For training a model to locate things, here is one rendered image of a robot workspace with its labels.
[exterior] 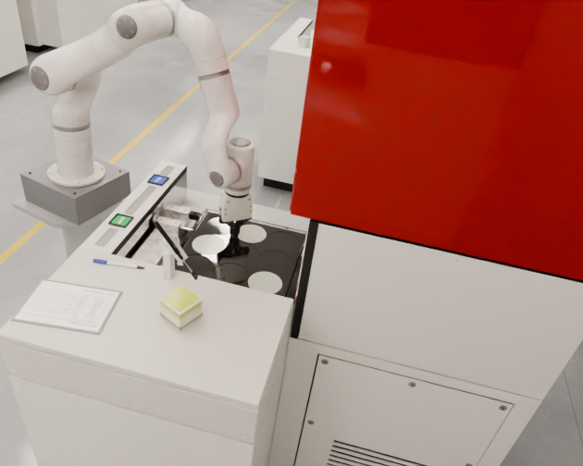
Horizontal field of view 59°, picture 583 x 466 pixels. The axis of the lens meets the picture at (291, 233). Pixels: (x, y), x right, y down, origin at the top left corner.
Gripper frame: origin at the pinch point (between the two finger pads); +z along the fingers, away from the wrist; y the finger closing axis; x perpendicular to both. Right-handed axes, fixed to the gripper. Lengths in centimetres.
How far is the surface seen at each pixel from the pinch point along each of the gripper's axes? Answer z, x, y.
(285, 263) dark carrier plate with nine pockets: 2.1, 17.0, -11.0
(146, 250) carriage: 4.0, -2.2, 27.5
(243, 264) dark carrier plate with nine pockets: 2.0, 14.6, 1.7
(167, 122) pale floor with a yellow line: 92, -276, -37
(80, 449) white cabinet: 35, 39, 54
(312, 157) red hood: -47, 38, -3
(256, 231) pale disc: 2.0, -0.4, -7.9
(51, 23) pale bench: 62, -451, 39
